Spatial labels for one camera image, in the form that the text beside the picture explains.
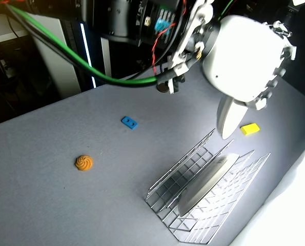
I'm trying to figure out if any white cabinet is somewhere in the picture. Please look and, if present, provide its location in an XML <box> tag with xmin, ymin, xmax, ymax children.
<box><xmin>29</xmin><ymin>12</ymin><xmax>83</xmax><ymax>99</ymax></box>

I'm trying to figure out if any orange swirl cookie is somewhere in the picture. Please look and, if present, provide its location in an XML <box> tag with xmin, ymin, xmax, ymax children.
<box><xmin>74</xmin><ymin>154</ymin><xmax>94</xmax><ymax>172</ymax></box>

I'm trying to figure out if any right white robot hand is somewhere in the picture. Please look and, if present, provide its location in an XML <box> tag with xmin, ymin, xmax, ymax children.
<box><xmin>190</xmin><ymin>14</ymin><xmax>288</xmax><ymax>111</ymax></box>

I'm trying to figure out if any small blue circuit board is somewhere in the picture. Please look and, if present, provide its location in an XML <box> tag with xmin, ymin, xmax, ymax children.
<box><xmin>154</xmin><ymin>9</ymin><xmax>176</xmax><ymax>33</ymax></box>

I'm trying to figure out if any yellow rectangular block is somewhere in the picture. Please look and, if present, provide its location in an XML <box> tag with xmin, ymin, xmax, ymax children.
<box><xmin>240</xmin><ymin>122</ymin><xmax>260</xmax><ymax>136</ymax></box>

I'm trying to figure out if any white plate with black rim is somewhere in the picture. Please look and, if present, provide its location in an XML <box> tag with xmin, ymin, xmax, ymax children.
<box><xmin>177</xmin><ymin>153</ymin><xmax>240</xmax><ymax>217</ymax></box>
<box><xmin>215</xmin><ymin>96</ymin><xmax>248</xmax><ymax>140</ymax></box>

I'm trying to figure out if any red and black twisted wire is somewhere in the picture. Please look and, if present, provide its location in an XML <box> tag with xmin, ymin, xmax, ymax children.
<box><xmin>151</xmin><ymin>0</ymin><xmax>188</xmax><ymax>75</ymax></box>

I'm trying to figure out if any blue block with two holes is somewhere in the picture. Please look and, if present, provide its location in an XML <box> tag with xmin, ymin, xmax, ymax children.
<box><xmin>120</xmin><ymin>116</ymin><xmax>139</xmax><ymax>130</ymax></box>

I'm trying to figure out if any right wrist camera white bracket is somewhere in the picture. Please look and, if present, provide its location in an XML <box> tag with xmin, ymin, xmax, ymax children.
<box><xmin>166</xmin><ymin>0</ymin><xmax>216</xmax><ymax>95</ymax></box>

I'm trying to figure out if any dark brown round cookie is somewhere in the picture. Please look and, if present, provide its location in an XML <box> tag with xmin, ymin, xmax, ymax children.
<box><xmin>156</xmin><ymin>81</ymin><xmax>170</xmax><ymax>93</ymax></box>

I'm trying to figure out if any glowing white light strip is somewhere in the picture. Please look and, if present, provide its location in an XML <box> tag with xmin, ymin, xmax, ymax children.
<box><xmin>79</xmin><ymin>22</ymin><xmax>97</xmax><ymax>89</ymax></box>

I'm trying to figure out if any thin green cable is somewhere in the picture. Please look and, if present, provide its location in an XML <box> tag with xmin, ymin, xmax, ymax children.
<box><xmin>217</xmin><ymin>0</ymin><xmax>235</xmax><ymax>22</ymax></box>

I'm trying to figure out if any silver wire dish rack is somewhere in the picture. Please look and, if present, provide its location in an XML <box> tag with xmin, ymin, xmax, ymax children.
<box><xmin>144</xmin><ymin>128</ymin><xmax>272</xmax><ymax>244</ymax></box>

